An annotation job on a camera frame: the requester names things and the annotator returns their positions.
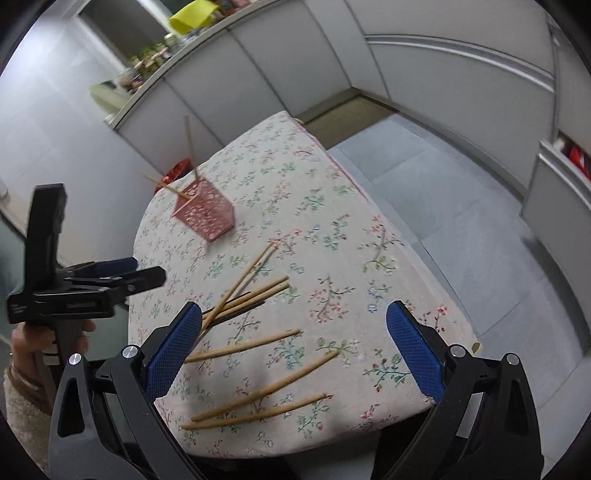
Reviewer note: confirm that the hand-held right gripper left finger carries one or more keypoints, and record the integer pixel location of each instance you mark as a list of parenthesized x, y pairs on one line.
[(178, 346)]

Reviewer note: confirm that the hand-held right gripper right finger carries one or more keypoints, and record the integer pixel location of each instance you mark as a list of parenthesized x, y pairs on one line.
[(413, 350)]

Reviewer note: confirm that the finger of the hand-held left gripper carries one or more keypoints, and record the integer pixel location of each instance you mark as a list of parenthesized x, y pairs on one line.
[(143, 278), (117, 265)]

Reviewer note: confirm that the wooden chopstick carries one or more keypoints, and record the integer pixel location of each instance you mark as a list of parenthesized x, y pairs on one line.
[(268, 385), (244, 345), (244, 280), (258, 412), (263, 289), (166, 187), (190, 147), (268, 296)]

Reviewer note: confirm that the dark chopstick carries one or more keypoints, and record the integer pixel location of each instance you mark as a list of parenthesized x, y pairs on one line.
[(244, 309)]

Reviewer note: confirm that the pink perforated basket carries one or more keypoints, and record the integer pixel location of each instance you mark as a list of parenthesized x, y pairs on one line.
[(205, 214)]

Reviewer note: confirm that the person's left forearm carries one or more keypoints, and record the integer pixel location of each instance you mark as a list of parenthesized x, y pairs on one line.
[(23, 415)]

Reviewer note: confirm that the person's left hand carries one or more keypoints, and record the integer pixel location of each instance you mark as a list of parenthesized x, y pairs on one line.
[(27, 339)]

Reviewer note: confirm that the red-lined trash bin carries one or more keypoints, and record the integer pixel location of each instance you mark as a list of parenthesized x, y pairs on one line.
[(178, 170)]

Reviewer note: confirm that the pale green board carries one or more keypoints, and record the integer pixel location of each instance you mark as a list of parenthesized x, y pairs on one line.
[(108, 97)]

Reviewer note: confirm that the floral tablecloth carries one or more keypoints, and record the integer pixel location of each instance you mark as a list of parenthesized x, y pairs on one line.
[(300, 221)]

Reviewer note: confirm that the potted green sprouts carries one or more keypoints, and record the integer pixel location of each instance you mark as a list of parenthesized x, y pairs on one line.
[(147, 57)]

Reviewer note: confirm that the brown floor mat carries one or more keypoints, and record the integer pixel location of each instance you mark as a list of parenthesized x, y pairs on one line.
[(351, 115)]

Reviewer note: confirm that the red packet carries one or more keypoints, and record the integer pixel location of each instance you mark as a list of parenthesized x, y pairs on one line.
[(577, 154)]

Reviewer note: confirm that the grey kitchen cabinets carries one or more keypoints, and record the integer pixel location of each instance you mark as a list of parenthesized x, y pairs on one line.
[(277, 60)]

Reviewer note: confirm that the yellow cloth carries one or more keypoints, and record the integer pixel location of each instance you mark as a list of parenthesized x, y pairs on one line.
[(194, 16)]

